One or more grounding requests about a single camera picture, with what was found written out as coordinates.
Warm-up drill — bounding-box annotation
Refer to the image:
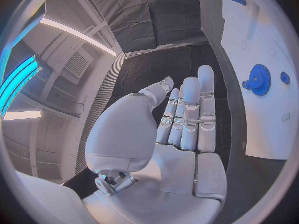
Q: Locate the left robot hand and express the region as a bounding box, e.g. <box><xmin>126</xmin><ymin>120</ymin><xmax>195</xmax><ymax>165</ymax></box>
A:
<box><xmin>81</xmin><ymin>64</ymin><xmax>228</xmax><ymax>224</ymax></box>

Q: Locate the white task board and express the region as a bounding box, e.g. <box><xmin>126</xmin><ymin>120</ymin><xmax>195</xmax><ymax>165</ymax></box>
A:
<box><xmin>197</xmin><ymin>0</ymin><xmax>296</xmax><ymax>161</ymax></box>

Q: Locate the blue gear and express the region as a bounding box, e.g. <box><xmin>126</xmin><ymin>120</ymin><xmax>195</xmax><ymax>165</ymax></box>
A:
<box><xmin>248</xmin><ymin>63</ymin><xmax>272</xmax><ymax>96</ymax></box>

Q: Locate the blue plug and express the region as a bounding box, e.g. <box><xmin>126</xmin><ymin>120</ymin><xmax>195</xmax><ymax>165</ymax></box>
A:
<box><xmin>280</xmin><ymin>71</ymin><xmax>291</xmax><ymax>85</ymax></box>

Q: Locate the glowing light bar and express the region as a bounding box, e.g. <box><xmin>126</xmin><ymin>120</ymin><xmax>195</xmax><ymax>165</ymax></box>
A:
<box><xmin>0</xmin><ymin>55</ymin><xmax>44</xmax><ymax>120</ymax></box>

